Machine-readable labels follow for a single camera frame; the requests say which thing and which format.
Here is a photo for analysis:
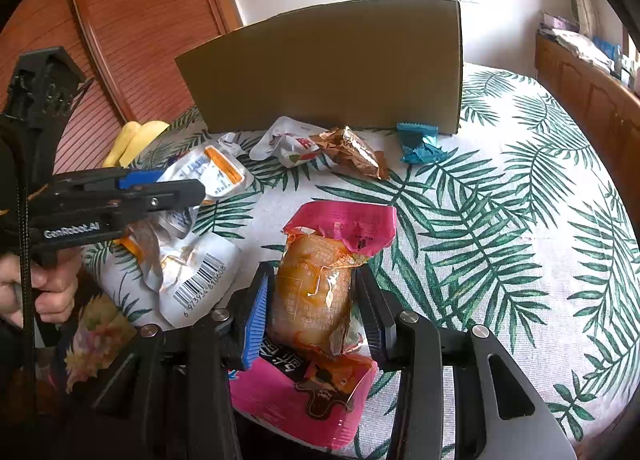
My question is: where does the white barcode snack packet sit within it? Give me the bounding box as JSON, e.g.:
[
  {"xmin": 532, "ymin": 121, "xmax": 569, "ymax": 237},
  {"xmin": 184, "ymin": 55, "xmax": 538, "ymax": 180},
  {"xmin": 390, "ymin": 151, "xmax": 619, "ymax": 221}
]
[{"xmin": 99, "ymin": 232, "xmax": 247, "ymax": 329}]

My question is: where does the pink chicken snack packet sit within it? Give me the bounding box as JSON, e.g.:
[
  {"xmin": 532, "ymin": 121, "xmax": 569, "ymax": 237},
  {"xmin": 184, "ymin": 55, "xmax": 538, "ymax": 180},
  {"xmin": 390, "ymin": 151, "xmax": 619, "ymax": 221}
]
[{"xmin": 227, "ymin": 200, "xmax": 398, "ymax": 452}]

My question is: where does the pile of papers and boxes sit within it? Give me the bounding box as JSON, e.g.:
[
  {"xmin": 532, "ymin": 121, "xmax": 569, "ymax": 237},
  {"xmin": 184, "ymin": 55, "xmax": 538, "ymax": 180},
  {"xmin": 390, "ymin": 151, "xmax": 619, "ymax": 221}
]
[{"xmin": 537, "ymin": 0, "xmax": 640, "ymax": 90}]

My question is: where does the white orange label snack packet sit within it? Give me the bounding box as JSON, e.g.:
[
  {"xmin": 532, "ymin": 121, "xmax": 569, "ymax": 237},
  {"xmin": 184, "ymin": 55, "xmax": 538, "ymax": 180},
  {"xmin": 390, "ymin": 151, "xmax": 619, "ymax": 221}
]
[{"xmin": 159, "ymin": 142, "xmax": 254, "ymax": 207}]

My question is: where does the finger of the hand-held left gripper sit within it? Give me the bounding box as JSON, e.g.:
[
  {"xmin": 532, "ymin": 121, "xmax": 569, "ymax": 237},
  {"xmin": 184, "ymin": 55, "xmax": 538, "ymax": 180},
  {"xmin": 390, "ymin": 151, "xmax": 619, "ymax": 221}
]
[
  {"xmin": 50, "ymin": 167, "xmax": 168, "ymax": 193},
  {"xmin": 80, "ymin": 179, "xmax": 207, "ymax": 233}
]

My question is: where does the brown cardboard box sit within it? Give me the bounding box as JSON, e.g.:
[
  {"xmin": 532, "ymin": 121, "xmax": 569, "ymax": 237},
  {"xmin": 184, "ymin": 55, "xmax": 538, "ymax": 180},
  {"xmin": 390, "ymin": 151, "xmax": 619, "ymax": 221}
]
[{"xmin": 173, "ymin": 0, "xmax": 464, "ymax": 137}]

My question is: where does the brown snack packet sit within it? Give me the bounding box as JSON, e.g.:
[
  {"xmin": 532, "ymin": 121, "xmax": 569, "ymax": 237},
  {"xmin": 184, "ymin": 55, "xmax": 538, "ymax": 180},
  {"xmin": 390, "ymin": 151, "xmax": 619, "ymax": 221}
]
[{"xmin": 309, "ymin": 127, "xmax": 390, "ymax": 181}]

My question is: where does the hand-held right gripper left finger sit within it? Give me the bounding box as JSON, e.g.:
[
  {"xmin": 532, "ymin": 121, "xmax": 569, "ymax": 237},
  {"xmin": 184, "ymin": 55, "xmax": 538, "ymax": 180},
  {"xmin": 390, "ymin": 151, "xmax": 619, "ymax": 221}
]
[{"xmin": 95, "ymin": 262, "xmax": 276, "ymax": 460}]

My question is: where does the person's left hand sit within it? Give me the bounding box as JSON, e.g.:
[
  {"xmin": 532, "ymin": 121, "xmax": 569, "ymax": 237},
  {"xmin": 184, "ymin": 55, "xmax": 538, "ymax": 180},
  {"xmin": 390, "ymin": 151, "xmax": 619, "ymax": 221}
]
[{"xmin": 0, "ymin": 246, "xmax": 85, "ymax": 327}]

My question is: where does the white red snack packet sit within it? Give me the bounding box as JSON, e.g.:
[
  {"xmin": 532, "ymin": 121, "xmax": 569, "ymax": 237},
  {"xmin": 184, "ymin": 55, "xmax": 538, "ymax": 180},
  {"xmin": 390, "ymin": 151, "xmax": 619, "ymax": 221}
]
[{"xmin": 248, "ymin": 116, "xmax": 327, "ymax": 169}]

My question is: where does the blue snack packet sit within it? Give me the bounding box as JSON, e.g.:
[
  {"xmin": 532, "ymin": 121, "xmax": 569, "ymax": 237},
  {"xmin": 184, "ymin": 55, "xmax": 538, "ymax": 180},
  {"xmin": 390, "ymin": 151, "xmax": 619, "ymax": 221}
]
[{"xmin": 396, "ymin": 122, "xmax": 446, "ymax": 165}]

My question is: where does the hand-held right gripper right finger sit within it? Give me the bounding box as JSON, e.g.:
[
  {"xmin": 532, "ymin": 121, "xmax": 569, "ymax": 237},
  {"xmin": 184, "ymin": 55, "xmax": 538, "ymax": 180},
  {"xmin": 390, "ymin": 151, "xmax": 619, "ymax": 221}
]
[{"xmin": 352, "ymin": 264, "xmax": 578, "ymax": 460}]

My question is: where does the yellow plush toy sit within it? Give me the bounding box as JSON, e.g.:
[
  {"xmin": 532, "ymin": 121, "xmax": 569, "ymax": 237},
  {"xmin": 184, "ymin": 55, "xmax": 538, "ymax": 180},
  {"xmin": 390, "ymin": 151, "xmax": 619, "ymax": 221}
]
[{"xmin": 102, "ymin": 120, "xmax": 171, "ymax": 169}]

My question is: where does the wooden cabinet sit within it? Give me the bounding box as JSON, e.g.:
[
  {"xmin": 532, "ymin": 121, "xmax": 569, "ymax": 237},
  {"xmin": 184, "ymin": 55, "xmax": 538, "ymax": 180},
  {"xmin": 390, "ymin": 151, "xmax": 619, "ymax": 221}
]
[{"xmin": 533, "ymin": 34, "xmax": 640, "ymax": 151}]

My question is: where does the wooden slatted wardrobe door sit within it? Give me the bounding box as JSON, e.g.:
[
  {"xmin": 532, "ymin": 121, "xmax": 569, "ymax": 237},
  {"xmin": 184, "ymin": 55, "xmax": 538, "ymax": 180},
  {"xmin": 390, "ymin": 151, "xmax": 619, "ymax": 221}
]
[{"xmin": 0, "ymin": 0, "xmax": 244, "ymax": 175}]

